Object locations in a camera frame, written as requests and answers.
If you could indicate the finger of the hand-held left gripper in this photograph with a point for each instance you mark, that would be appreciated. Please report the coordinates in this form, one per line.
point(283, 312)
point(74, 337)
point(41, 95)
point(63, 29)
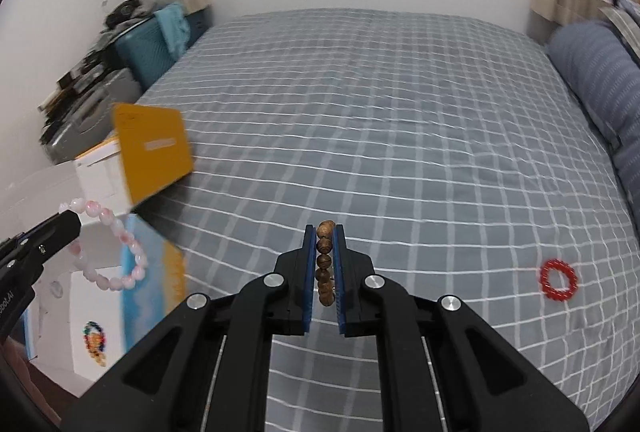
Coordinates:
point(60, 229)

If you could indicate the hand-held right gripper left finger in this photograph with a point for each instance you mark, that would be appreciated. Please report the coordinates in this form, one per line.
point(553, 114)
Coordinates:
point(310, 282)

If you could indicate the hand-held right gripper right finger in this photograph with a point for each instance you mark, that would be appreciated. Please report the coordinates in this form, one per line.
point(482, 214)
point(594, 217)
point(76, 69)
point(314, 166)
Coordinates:
point(342, 282)

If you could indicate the blue yellow printed cardboard box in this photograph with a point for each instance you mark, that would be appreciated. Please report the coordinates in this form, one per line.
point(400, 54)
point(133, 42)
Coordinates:
point(150, 147)

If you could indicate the grey printer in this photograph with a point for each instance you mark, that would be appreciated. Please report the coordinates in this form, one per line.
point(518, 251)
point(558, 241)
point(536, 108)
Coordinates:
point(90, 112)

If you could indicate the grey grid bedsheet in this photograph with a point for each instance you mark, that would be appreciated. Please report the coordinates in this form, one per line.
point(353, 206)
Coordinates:
point(400, 112)

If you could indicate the teal suitcase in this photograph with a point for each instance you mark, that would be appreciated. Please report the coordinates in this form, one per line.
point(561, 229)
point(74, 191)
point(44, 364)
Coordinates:
point(145, 52)

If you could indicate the dark clutter pile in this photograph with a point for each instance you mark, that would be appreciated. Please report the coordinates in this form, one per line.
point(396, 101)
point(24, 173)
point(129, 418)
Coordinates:
point(127, 12)

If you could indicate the teal cloth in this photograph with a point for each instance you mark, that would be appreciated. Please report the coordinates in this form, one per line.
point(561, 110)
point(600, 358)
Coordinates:
point(172, 30)

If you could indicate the blue striped bolster pillow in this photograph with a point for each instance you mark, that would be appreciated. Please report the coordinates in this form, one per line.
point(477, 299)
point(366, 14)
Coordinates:
point(590, 62)

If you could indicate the grey plaid pillow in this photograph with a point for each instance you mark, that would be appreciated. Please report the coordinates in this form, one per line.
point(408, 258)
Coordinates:
point(625, 17)

